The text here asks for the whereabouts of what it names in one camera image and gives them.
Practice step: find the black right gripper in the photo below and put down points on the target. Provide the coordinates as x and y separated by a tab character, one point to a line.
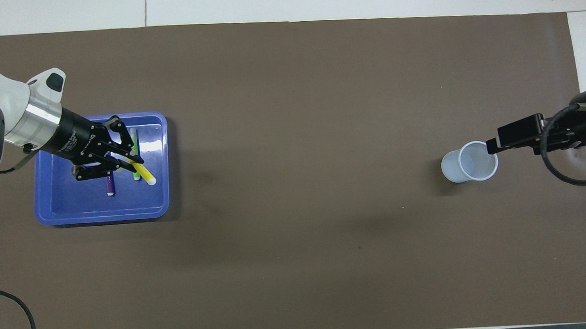
580	122

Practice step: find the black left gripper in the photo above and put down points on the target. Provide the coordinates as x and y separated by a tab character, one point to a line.
74	137

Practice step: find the purple pen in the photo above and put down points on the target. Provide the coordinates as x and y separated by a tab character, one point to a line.
110	186

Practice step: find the green pen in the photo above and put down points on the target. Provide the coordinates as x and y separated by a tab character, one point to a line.
134	137

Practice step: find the yellow pen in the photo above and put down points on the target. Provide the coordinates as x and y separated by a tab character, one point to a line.
145	175

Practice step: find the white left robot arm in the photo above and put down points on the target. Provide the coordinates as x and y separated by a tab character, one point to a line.
3	108

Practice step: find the blue plastic tray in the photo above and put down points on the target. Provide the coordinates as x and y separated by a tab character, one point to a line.
126	206

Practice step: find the translucent plastic cup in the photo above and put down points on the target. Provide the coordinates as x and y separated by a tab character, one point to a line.
454	170

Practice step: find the brown table mat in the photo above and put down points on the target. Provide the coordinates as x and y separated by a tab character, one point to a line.
290	110

